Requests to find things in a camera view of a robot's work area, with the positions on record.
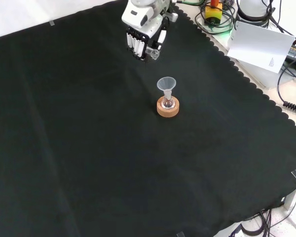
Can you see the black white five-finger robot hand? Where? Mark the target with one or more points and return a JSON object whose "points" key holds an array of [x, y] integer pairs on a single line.
{"points": [[140, 18]]}

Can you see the clear graduated cylinder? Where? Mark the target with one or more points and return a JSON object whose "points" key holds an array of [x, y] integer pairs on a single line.
{"points": [[155, 53]]}

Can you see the clear plastic funnel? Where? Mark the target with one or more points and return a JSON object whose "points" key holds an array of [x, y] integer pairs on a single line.
{"points": [[166, 84]]}

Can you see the yellow stop button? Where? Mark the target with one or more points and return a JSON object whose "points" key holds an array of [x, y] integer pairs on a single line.
{"points": [[213, 12]]}

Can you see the round-bottom glass flask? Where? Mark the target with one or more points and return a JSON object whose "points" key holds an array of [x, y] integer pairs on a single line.
{"points": [[168, 103]]}

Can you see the black cloth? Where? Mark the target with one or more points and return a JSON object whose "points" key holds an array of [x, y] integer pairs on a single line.
{"points": [[88, 135]]}

